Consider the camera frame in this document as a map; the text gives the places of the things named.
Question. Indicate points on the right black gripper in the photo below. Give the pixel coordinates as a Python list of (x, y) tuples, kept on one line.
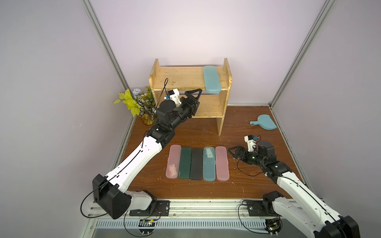
[(242, 153)]

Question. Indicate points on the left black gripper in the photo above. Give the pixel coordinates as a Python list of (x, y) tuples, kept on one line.
[(187, 108)]

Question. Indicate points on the teal pencil case shelf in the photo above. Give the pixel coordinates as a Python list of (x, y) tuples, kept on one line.
[(211, 79), (209, 170)]

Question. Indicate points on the black pencil case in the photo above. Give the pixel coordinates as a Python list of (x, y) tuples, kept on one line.
[(196, 164)]

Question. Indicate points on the dark green pencil case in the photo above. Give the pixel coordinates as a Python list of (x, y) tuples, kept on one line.
[(185, 163)]

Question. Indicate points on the light pink pencil case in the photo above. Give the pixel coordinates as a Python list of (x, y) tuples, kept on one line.
[(172, 170)]

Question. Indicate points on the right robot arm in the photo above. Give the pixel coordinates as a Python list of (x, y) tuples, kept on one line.
[(311, 216)]

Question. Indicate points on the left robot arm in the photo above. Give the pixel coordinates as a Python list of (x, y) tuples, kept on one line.
[(111, 192)]

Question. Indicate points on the wooden two-tier shelf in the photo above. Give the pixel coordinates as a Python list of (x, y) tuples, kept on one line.
[(185, 78)]

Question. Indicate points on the teal dustpan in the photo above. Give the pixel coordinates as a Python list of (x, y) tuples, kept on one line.
[(265, 122)]

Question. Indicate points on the potted plant in glass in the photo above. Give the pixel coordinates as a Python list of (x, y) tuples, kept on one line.
[(141, 104)]

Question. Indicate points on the right circuit board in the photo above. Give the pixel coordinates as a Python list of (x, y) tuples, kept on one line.
[(274, 226)]

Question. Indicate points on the circuit board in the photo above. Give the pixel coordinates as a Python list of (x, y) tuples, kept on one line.
[(146, 227), (274, 226)]

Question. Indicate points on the left circuit board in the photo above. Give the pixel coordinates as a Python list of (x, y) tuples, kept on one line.
[(146, 227)]

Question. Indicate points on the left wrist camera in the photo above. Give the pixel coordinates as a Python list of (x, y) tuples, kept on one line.
[(174, 96)]

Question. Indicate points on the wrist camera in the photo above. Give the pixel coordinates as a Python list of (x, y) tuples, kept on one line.
[(251, 142), (174, 96)]

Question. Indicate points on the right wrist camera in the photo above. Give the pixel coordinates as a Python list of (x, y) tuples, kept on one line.
[(251, 142)]

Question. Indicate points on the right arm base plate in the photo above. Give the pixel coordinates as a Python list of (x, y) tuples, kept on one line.
[(259, 208)]

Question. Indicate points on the aluminium rail frame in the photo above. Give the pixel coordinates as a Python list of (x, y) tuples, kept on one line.
[(186, 214)]

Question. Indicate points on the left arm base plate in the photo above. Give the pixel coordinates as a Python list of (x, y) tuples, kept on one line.
[(156, 208)]

